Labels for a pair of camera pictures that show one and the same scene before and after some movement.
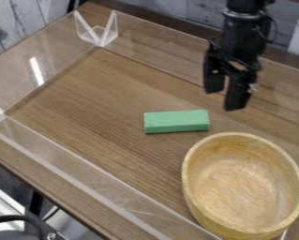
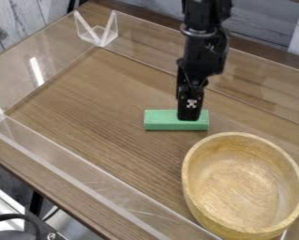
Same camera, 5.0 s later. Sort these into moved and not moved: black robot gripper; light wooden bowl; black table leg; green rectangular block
Moved: black robot gripper
Not moved: black table leg; green rectangular block; light wooden bowl
